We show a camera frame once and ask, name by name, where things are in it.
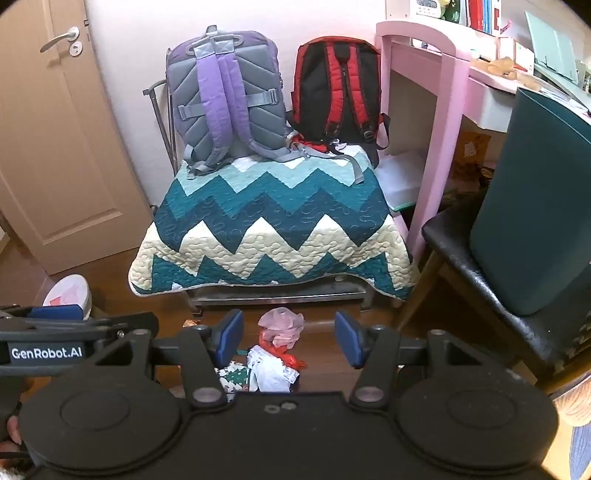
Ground black wooden chair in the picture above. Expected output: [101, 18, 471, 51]
[394, 199, 590, 393]

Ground teal zigzag quilt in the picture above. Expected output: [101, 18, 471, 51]
[128, 146, 418, 299]

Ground metal bench frame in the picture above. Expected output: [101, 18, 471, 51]
[183, 275, 376, 318]

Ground white round lid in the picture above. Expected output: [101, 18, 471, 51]
[43, 274, 92, 320]

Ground purple grey backpack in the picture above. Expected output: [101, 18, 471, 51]
[165, 25, 363, 184]

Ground person left hand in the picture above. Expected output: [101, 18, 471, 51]
[0, 415, 22, 453]

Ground pink desk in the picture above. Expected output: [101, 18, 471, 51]
[376, 1, 517, 260]

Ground pink plastic bag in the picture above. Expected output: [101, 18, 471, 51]
[259, 307, 304, 349]

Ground teal trash bin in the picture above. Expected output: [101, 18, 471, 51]
[472, 89, 590, 312]

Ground red black backpack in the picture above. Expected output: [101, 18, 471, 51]
[287, 36, 390, 167]

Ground red plastic bag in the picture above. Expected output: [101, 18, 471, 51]
[259, 333, 308, 372]

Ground white floral wrapper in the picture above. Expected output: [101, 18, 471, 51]
[215, 345, 300, 394]

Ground wooden door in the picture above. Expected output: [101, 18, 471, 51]
[1, 1, 151, 274]

